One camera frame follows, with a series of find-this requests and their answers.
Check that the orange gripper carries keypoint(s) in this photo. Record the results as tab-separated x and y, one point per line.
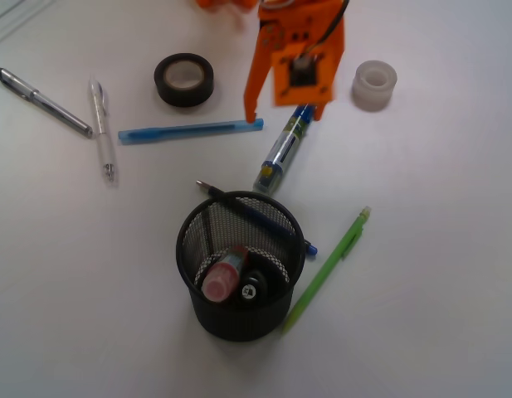
302	43

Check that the blue cap marker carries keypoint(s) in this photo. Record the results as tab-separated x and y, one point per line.
283	151

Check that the clear tape roll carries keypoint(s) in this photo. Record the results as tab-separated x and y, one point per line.
373	85

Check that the large black tape roll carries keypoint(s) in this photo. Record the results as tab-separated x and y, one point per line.
184	80

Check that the light blue pen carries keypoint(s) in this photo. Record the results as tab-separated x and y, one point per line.
153	135

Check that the clear white pen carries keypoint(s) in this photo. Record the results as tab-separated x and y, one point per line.
102	135

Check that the black cap marker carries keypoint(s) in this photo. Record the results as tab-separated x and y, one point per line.
253	289

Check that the red cap marker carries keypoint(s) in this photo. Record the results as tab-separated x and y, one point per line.
224	275

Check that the dark blue ballpoint pen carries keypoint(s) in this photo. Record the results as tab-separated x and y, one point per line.
212	191

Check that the black mesh pen holder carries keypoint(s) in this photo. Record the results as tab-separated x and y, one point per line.
209	231

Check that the silver metal pen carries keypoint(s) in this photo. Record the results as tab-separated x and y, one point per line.
34	96

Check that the green mechanical pencil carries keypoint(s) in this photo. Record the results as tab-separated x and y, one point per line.
340	252

